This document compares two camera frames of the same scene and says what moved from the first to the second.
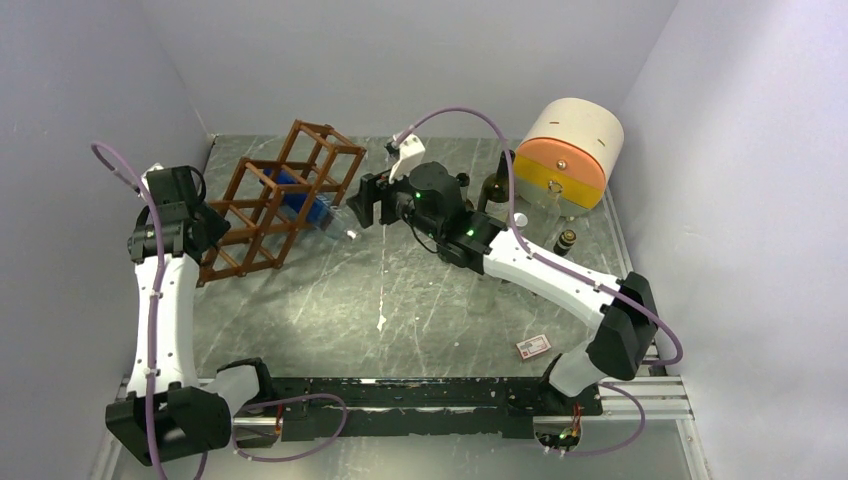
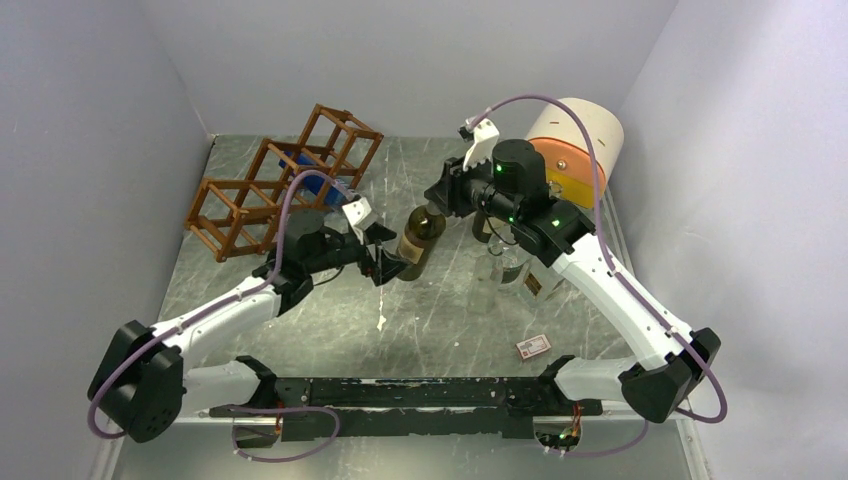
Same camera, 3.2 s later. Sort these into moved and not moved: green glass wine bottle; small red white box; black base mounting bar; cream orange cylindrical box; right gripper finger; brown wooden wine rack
Moved: right gripper finger; brown wooden wine rack; green glass wine bottle
Not moved: cream orange cylindrical box; small red white box; black base mounting bar
